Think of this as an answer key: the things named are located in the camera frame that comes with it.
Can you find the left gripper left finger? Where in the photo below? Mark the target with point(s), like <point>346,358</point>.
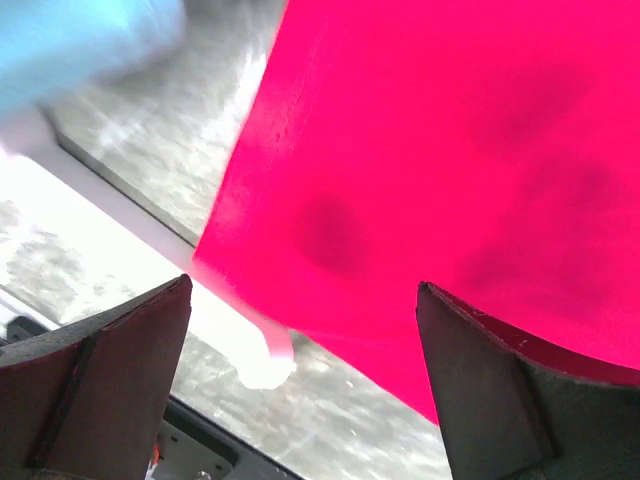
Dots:
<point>87,399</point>

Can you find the teal t-shirt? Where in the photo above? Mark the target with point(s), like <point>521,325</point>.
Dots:
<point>49,47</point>

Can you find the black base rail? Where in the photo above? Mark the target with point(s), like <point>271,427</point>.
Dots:
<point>188,445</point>

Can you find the white clothes rack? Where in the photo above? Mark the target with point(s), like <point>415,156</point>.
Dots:
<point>72,243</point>

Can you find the magenta t-shirt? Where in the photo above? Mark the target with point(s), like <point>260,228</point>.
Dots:
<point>489,148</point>

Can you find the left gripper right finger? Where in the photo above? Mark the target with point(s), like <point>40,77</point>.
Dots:
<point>514,406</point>

